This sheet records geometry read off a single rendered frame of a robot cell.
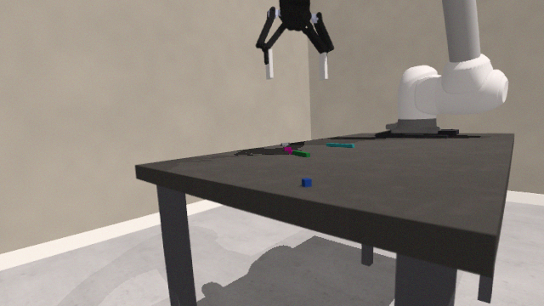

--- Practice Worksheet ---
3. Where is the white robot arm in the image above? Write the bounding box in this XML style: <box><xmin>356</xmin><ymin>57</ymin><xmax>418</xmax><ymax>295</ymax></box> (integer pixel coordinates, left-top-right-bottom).
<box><xmin>386</xmin><ymin>0</ymin><xmax>508</xmax><ymax>133</ymax></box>

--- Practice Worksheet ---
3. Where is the green rod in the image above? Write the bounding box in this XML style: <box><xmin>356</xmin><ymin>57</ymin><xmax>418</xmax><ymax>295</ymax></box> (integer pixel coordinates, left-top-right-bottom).
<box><xmin>292</xmin><ymin>150</ymin><xmax>310</xmax><ymax>157</ymax></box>

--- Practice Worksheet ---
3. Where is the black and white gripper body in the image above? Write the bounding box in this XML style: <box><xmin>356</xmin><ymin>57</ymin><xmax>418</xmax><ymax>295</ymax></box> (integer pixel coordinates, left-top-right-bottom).
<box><xmin>279</xmin><ymin>0</ymin><xmax>312</xmax><ymax>31</ymax></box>

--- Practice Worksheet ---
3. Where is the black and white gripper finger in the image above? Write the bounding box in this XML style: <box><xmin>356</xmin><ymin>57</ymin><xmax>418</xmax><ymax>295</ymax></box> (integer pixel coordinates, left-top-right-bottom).
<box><xmin>300</xmin><ymin>12</ymin><xmax>334</xmax><ymax>80</ymax></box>
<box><xmin>256</xmin><ymin>7</ymin><xmax>296</xmax><ymax>80</ymax></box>

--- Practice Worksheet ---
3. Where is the small blue cube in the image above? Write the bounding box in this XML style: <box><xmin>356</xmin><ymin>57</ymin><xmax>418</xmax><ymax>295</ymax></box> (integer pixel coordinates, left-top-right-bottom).
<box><xmin>302</xmin><ymin>178</ymin><xmax>312</xmax><ymax>187</ymax></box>

